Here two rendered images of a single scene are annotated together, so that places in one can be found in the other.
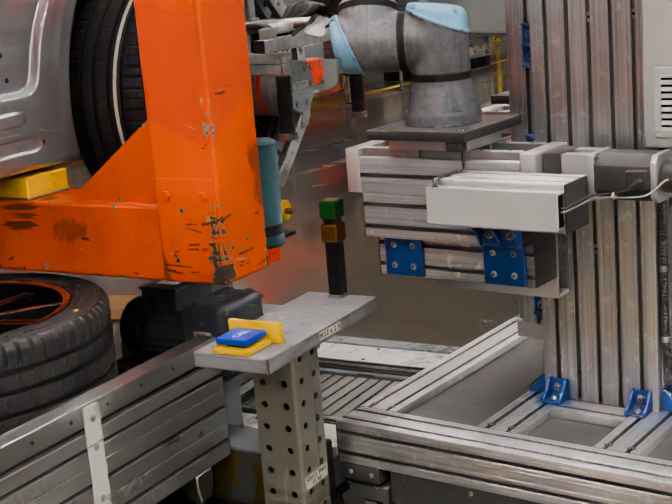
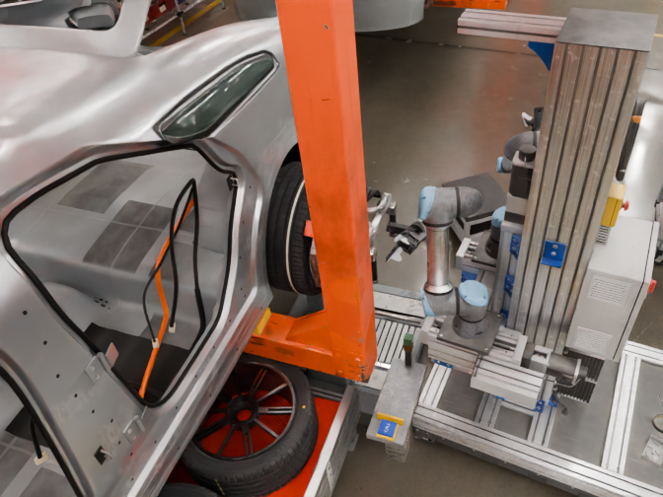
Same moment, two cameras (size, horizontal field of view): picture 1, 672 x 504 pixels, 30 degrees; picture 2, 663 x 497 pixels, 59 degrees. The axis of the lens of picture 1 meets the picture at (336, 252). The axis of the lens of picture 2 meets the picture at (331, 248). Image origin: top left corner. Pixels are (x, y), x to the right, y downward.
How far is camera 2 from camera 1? 198 cm
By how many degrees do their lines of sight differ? 30
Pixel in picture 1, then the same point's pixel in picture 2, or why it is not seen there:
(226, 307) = not seen: hidden behind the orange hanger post
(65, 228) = (281, 349)
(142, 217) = (324, 356)
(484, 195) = (500, 389)
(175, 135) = (343, 338)
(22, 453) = not seen: outside the picture
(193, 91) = (354, 328)
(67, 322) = (306, 422)
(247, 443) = (366, 407)
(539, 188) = (526, 389)
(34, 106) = (257, 298)
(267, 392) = not seen: hidden behind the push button
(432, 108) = (470, 332)
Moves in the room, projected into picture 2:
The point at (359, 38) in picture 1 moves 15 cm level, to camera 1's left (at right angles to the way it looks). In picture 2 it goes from (438, 310) to (402, 318)
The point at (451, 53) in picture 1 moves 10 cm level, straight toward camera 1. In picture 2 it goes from (480, 313) to (487, 332)
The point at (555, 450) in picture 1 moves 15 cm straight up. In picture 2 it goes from (512, 444) to (516, 427)
